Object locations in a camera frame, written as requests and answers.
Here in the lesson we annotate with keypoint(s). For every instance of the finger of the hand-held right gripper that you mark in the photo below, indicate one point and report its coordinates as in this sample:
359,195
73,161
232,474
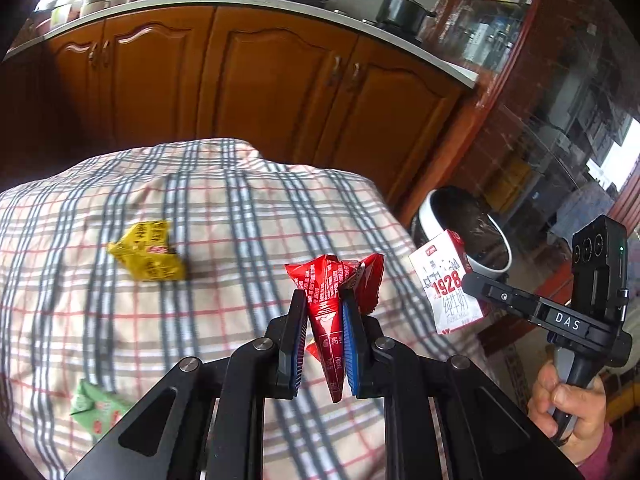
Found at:
502,297

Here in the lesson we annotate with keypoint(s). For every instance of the white kitchen countertop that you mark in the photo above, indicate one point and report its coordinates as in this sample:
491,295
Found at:
250,1

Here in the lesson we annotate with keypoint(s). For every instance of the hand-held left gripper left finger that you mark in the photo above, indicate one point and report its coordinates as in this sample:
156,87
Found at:
300,350

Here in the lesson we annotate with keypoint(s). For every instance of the red snack wrapper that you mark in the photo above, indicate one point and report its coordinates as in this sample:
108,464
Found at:
325,300

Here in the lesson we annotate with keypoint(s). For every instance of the white bin with black bag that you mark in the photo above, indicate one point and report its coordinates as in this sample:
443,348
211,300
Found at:
472,225

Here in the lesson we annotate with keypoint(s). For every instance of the wooden base cabinets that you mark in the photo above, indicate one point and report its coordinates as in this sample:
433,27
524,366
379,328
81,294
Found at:
260,85

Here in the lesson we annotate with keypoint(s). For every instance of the yellow crumpled packet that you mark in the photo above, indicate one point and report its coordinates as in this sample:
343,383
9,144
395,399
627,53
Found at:
147,252

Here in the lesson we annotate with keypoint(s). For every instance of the green drink carton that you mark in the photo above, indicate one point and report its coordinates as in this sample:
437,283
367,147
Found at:
97,407

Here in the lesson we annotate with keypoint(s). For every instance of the red white milk carton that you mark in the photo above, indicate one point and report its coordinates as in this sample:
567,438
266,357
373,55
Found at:
445,285

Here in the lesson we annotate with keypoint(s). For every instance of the pale green container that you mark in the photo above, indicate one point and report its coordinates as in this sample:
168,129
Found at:
59,14

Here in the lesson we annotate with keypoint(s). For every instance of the dark steel cooking pot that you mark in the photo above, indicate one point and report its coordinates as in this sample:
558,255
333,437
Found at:
402,10

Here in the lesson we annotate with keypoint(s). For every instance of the person's right forearm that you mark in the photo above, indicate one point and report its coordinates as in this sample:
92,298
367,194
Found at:
607,460

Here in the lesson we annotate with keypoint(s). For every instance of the glass display cabinet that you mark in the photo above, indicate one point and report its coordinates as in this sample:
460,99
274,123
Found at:
500,25

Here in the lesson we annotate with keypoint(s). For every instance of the plaid tablecloth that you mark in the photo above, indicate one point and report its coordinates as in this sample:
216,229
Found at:
225,240

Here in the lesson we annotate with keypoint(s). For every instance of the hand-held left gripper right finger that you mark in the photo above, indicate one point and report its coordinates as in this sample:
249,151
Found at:
350,355

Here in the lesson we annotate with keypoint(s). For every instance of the person's right hand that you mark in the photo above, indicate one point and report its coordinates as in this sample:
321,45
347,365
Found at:
587,415

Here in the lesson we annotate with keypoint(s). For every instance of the white ceramic crock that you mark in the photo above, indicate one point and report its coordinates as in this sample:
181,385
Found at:
95,2

